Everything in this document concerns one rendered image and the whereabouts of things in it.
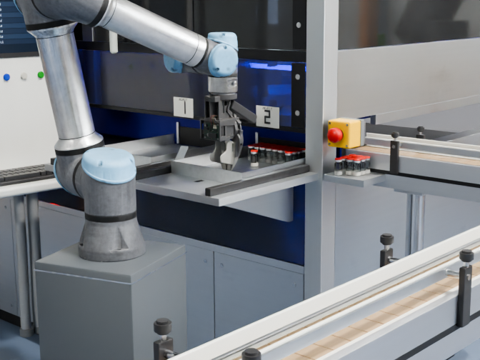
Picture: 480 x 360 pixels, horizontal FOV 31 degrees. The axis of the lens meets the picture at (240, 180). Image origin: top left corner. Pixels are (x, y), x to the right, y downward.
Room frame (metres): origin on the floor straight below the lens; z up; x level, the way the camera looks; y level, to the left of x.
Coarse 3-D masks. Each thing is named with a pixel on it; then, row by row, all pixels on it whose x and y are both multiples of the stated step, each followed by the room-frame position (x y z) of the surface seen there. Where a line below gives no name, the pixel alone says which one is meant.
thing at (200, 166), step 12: (192, 156) 2.42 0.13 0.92; (204, 156) 2.46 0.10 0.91; (240, 156) 2.57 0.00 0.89; (180, 168) 2.34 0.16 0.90; (192, 168) 2.31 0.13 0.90; (204, 168) 2.28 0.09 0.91; (216, 168) 2.42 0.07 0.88; (240, 168) 2.42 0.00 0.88; (252, 168) 2.42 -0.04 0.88; (264, 168) 2.26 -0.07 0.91; (276, 168) 2.30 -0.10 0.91; (216, 180) 2.25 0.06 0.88; (228, 180) 2.22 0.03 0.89
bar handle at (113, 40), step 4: (112, 32) 2.81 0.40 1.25; (112, 36) 2.80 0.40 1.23; (116, 36) 2.81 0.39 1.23; (112, 40) 2.81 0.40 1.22; (116, 40) 2.81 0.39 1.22; (120, 40) 2.83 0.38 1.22; (124, 40) 2.84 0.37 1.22; (128, 40) 2.85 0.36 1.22; (112, 44) 2.81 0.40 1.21; (116, 44) 2.81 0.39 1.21; (112, 48) 2.80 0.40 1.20; (116, 48) 2.81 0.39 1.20; (112, 52) 2.81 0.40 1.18
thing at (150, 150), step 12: (108, 144) 2.63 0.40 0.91; (120, 144) 2.67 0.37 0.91; (132, 144) 2.70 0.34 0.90; (144, 144) 2.74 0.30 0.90; (156, 144) 2.78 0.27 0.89; (168, 144) 2.82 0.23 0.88; (180, 144) 2.82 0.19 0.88; (144, 156) 2.43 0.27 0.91; (156, 156) 2.43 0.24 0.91; (168, 156) 2.46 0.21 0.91
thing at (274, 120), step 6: (258, 108) 2.49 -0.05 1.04; (264, 108) 2.48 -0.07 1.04; (270, 108) 2.46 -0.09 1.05; (276, 108) 2.45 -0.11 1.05; (258, 114) 2.49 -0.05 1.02; (264, 114) 2.48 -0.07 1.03; (276, 114) 2.45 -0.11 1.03; (258, 120) 2.49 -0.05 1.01; (270, 120) 2.46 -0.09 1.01; (276, 120) 2.45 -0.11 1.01; (264, 126) 2.48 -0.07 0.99; (270, 126) 2.46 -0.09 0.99; (276, 126) 2.45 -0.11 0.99
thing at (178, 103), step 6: (174, 102) 2.72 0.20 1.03; (180, 102) 2.70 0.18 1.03; (186, 102) 2.68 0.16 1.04; (192, 102) 2.67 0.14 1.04; (174, 108) 2.72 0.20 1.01; (180, 108) 2.70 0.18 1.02; (186, 108) 2.68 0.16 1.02; (192, 108) 2.67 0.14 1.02; (174, 114) 2.72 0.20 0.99; (180, 114) 2.70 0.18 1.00; (186, 114) 2.69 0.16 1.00; (192, 114) 2.67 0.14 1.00
